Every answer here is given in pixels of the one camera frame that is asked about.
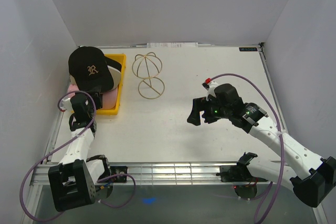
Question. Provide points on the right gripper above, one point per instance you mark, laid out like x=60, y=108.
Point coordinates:
x=201, y=104

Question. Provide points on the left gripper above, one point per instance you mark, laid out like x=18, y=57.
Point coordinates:
x=97, y=98

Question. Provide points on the pink cap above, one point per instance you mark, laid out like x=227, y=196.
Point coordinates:
x=109, y=98

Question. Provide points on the black cap gold R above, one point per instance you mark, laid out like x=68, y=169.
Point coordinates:
x=88, y=70

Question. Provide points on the beige cap black R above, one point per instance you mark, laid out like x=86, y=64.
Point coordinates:
x=115, y=75

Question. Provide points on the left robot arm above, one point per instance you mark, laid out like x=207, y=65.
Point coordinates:
x=73, y=179

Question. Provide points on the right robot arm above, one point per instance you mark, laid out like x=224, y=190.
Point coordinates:
x=310, y=176

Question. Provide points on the white cap black brim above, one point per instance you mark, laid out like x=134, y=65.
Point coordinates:
x=113, y=65

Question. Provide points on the paper label strip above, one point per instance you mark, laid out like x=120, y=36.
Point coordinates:
x=172, y=45

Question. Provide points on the black corner label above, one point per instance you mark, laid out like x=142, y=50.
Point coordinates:
x=248, y=49

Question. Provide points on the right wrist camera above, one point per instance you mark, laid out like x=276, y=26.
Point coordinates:
x=210, y=86

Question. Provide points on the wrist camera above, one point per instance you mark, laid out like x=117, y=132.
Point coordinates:
x=65, y=105
x=210, y=86

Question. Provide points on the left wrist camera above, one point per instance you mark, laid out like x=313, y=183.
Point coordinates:
x=65, y=105

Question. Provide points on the gold wire hat stand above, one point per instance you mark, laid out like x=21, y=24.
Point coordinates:
x=147, y=67

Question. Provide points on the aluminium front rail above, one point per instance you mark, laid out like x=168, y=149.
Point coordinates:
x=192, y=173

